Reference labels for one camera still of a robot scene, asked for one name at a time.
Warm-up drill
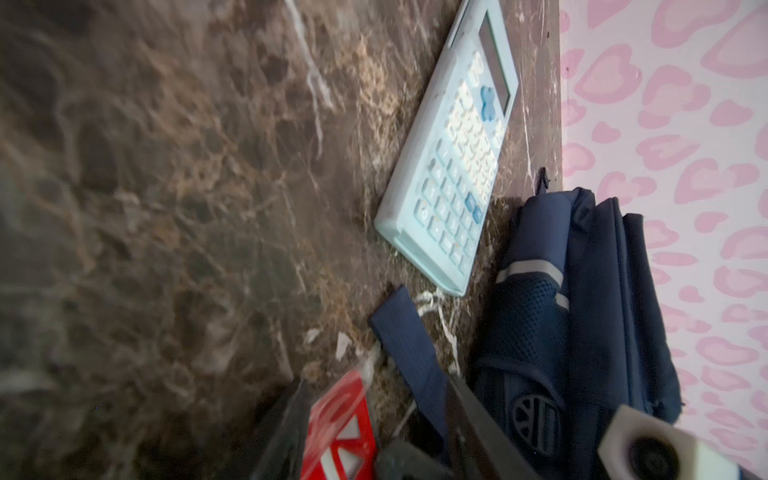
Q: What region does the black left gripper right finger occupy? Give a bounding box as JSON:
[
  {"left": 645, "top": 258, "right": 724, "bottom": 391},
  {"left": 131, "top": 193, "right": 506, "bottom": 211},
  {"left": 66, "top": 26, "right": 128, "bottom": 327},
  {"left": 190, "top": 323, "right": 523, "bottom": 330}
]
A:
[{"left": 445, "top": 375, "right": 540, "bottom": 480}]

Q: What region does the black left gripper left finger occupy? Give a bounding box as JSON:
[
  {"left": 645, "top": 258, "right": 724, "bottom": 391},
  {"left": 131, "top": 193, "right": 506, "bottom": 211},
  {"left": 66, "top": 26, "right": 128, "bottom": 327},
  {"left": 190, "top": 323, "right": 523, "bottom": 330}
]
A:
[{"left": 240, "top": 377, "right": 311, "bottom": 479}]

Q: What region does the navy blue student backpack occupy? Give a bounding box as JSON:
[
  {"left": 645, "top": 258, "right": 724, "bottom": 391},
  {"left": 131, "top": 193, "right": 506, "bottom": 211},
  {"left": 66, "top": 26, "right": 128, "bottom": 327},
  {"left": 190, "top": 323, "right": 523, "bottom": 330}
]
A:
[{"left": 368, "top": 167, "right": 685, "bottom": 480}]

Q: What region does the grey pocket calculator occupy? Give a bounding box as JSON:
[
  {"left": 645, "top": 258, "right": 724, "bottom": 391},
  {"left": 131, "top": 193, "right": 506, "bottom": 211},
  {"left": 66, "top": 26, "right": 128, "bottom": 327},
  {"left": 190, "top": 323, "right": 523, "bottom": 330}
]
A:
[{"left": 374, "top": 0, "right": 519, "bottom": 297}]

